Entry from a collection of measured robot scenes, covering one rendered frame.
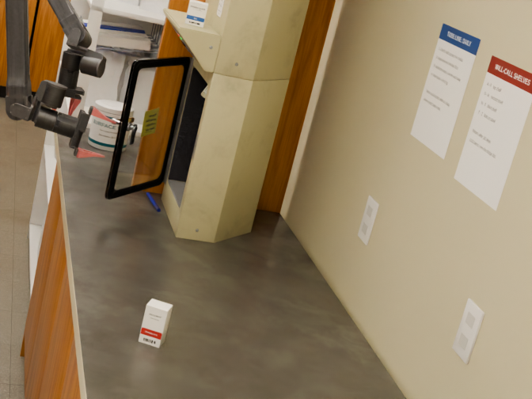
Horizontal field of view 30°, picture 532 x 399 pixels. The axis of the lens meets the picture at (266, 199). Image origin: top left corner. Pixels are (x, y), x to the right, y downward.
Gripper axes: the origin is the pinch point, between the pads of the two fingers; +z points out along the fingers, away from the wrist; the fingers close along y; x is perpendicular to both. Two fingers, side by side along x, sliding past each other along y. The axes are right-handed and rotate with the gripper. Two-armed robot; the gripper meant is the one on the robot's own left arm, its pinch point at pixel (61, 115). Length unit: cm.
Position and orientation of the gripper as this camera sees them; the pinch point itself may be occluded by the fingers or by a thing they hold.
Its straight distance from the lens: 308.5
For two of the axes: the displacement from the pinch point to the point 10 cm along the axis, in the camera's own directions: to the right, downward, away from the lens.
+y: 9.2, 1.3, 3.8
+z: -2.3, 9.4, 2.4
